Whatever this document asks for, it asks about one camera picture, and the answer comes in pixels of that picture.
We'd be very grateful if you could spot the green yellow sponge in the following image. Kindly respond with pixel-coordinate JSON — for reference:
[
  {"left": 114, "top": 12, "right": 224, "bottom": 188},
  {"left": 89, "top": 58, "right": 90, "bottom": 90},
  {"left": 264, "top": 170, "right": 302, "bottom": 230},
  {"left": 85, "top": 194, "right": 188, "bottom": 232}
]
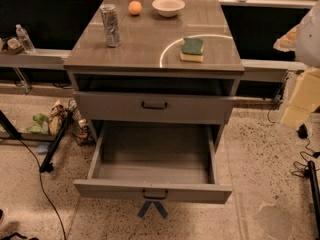
[{"left": 180, "top": 38, "right": 204, "bottom": 63}]

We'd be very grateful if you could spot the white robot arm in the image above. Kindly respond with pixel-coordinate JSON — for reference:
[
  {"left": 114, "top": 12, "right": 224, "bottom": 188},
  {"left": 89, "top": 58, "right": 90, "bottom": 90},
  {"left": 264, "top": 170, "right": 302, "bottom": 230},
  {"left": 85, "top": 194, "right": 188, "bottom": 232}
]
[{"left": 273, "top": 0, "right": 320, "bottom": 68}]

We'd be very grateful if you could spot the white paper bowl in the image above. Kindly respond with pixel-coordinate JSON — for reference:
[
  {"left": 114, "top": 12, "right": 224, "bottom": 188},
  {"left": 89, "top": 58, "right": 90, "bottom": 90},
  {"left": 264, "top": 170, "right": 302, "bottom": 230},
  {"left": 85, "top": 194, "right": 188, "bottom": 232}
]
[{"left": 152, "top": 0, "right": 185, "bottom": 17}]

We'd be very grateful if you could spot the bowl with items on ledge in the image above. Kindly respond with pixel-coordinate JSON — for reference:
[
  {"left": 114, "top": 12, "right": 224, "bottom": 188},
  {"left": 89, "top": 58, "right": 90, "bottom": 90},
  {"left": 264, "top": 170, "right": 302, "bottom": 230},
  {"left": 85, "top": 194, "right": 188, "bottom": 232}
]
[{"left": 0, "top": 37, "right": 23, "bottom": 55}]

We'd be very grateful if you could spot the grey drawer cabinet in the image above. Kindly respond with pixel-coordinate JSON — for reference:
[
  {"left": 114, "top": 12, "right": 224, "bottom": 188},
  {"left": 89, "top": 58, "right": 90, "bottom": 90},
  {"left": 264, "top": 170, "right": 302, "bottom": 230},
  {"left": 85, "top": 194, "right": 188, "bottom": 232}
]
[{"left": 64, "top": 0, "right": 244, "bottom": 138}]

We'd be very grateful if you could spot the open bottom drawer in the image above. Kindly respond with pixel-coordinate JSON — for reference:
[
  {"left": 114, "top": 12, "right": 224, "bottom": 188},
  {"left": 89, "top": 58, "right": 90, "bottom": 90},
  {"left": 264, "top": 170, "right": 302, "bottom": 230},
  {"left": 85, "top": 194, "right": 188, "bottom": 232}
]
[{"left": 74, "top": 122, "right": 232, "bottom": 204}]

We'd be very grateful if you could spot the closed upper drawer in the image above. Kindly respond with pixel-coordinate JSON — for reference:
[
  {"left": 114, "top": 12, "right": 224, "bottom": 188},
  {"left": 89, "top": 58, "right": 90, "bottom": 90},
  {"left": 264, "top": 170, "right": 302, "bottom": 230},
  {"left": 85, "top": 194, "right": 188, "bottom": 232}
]
[{"left": 74, "top": 91, "right": 234, "bottom": 124}]

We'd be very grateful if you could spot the pile of snack packages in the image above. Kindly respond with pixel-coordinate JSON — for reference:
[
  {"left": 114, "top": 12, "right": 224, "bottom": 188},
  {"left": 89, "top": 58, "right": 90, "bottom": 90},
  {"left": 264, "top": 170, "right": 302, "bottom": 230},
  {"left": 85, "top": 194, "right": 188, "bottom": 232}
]
[{"left": 48, "top": 99, "right": 95, "bottom": 146}]

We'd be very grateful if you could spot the orange fruit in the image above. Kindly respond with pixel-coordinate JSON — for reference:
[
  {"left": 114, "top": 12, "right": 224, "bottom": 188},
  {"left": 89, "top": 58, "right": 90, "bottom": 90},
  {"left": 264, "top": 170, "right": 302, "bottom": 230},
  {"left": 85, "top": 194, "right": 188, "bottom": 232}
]
[{"left": 128, "top": 1, "right": 142, "bottom": 16}]

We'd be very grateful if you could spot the silver drink can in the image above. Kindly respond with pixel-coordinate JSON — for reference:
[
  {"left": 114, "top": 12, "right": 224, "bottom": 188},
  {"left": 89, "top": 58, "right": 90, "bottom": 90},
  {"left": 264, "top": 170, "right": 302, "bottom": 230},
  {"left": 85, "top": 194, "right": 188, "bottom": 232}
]
[{"left": 99, "top": 4, "right": 121, "bottom": 47}]

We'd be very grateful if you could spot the green plastic bag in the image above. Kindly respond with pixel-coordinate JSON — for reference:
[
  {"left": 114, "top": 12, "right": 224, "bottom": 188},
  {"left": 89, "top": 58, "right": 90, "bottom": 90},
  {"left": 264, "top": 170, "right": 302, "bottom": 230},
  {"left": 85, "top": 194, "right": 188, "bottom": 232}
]
[{"left": 27, "top": 113, "right": 49, "bottom": 134}]

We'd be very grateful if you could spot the black tripod leg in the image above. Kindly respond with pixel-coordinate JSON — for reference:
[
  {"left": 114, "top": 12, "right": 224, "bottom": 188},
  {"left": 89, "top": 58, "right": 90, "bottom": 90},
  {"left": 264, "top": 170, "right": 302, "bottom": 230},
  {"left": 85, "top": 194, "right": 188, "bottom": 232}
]
[{"left": 39, "top": 112, "right": 72, "bottom": 173}]

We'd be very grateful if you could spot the black power adapter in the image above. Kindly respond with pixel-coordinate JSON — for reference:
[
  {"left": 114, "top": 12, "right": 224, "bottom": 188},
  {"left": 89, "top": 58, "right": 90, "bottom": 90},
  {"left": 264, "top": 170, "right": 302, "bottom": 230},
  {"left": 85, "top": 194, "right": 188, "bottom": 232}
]
[{"left": 297, "top": 124, "right": 308, "bottom": 139}]

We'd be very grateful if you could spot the clear plastic water bottle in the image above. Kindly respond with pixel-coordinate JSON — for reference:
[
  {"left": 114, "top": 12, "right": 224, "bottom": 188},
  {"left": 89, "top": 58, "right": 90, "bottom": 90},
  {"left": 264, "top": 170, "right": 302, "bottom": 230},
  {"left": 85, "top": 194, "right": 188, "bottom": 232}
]
[{"left": 16, "top": 24, "right": 36, "bottom": 53}]

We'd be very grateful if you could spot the black stand right edge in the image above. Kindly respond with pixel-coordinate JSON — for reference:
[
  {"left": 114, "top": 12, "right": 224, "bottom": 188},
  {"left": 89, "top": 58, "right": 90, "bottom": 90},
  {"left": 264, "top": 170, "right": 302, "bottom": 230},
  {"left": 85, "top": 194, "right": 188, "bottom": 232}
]
[{"left": 307, "top": 161, "right": 320, "bottom": 233}]

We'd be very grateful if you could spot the black floor cable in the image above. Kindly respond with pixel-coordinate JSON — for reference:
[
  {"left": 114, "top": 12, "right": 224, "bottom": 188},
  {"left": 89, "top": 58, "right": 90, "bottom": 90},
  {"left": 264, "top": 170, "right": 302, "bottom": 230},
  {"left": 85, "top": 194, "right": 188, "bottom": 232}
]
[{"left": 16, "top": 137, "right": 68, "bottom": 240}]

